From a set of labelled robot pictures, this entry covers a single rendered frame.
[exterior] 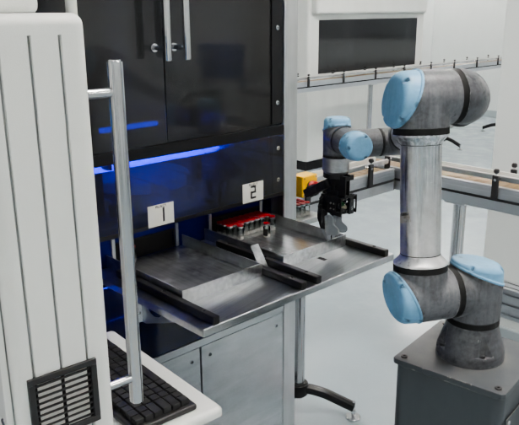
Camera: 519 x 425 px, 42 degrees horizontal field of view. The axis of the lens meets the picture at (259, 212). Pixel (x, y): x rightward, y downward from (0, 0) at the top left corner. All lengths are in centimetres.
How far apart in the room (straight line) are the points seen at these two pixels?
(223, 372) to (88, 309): 112
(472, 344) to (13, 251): 99
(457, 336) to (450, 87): 55
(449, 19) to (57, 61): 1016
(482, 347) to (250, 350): 89
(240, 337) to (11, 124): 136
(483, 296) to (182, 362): 94
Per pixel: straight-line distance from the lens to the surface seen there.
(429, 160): 144
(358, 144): 176
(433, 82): 143
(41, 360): 114
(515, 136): 323
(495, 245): 338
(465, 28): 1090
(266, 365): 234
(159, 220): 187
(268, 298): 167
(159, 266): 188
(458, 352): 160
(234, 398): 229
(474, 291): 154
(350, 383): 307
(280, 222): 220
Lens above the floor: 155
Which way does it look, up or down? 17 degrees down
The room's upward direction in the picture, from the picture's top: straight up
